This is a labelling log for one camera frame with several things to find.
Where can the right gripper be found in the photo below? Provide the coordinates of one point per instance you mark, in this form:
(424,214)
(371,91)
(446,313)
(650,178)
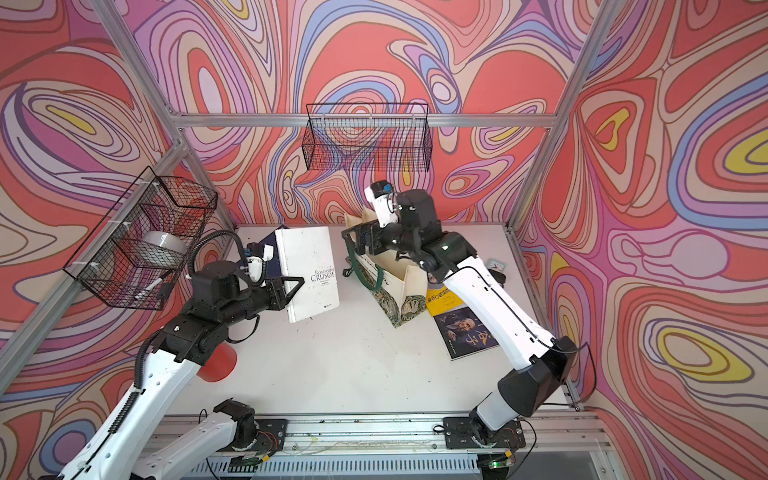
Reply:
(372,229)

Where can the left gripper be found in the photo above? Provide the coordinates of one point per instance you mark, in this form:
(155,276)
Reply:
(277,294)

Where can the white hardcover book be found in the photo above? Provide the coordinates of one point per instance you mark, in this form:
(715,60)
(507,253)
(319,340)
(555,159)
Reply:
(307,253)

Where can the cream canvas tote bag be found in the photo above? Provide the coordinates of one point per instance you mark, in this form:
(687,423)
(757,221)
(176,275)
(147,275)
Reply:
(399,287)

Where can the yellow cartoon cover book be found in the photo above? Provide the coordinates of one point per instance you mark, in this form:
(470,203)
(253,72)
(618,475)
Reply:
(442,300)

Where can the dark portrait cover book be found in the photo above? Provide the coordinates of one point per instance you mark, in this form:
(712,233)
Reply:
(463,333)

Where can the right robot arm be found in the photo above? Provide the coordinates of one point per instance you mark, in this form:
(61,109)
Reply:
(540,361)

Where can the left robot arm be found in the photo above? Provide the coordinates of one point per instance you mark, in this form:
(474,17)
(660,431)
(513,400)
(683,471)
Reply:
(164,365)

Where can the dark blue book upper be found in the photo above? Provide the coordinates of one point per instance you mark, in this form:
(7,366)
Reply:
(270,255)

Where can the red plastic cup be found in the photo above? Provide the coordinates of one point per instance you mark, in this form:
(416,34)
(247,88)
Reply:
(220,365)

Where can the small card packet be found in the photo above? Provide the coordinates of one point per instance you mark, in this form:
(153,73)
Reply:
(494,264)

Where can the silver tape roll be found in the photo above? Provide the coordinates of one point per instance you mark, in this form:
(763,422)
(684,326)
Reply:
(159,249)

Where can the white marker pen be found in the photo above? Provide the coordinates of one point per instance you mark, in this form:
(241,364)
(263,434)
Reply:
(150,290)

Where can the blue stapler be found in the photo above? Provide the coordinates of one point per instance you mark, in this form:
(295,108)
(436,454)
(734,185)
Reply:
(499,277)

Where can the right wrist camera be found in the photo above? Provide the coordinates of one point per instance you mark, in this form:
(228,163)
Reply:
(381,195)

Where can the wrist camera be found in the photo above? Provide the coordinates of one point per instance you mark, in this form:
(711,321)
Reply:
(381,195)
(254,264)

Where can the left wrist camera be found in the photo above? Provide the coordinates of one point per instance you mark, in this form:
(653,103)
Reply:
(254,264)

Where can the black wire basket back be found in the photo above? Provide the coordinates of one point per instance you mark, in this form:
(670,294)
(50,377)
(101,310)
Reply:
(389,137)

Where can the black wire basket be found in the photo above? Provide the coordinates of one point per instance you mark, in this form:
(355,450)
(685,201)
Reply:
(106,264)
(389,137)

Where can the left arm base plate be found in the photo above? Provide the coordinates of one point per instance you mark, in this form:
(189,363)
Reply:
(261,436)

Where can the black wire basket left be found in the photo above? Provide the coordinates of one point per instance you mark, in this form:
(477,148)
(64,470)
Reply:
(106,264)

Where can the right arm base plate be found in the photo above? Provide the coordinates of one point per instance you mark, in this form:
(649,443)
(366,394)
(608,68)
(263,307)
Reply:
(465,432)

